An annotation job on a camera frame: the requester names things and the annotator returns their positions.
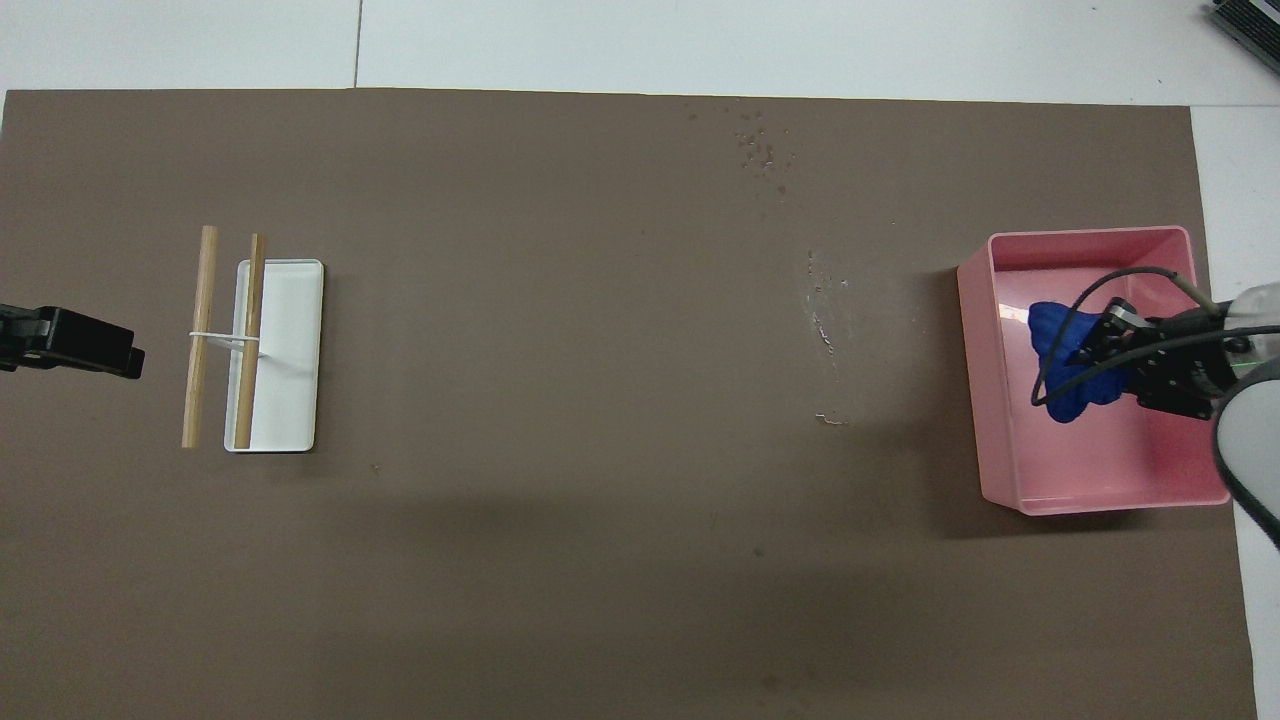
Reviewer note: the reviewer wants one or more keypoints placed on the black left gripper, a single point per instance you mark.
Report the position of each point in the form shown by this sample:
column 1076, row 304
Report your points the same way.
column 20, row 338

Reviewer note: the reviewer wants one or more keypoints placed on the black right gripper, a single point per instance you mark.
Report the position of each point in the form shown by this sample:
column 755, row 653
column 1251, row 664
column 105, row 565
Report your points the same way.
column 1185, row 370

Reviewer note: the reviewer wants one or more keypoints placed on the blue towel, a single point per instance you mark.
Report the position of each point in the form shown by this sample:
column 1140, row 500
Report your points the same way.
column 1055, row 330

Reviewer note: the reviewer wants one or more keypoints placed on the spilled water puddle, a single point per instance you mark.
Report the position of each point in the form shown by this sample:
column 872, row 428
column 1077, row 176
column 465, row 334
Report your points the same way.
column 822, row 325

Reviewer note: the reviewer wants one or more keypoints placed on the long light wooden dowel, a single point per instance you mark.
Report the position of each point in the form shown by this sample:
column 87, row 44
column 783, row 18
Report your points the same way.
column 200, row 390

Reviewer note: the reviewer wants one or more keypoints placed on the white rubber band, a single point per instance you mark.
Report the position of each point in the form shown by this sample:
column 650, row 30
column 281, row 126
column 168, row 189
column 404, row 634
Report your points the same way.
column 225, row 338

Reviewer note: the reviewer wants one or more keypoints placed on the pink plastic bin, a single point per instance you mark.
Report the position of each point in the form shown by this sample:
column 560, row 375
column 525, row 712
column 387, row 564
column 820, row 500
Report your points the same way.
column 1000, row 420

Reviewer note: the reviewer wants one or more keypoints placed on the white rectangular tray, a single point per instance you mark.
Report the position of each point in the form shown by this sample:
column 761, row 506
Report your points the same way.
column 290, row 400

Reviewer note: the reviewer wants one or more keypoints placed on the grey ribbed device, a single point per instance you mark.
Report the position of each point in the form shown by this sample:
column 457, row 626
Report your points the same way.
column 1255, row 25

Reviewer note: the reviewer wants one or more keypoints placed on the brown table mat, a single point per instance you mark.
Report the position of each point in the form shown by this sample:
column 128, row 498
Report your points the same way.
column 600, row 450

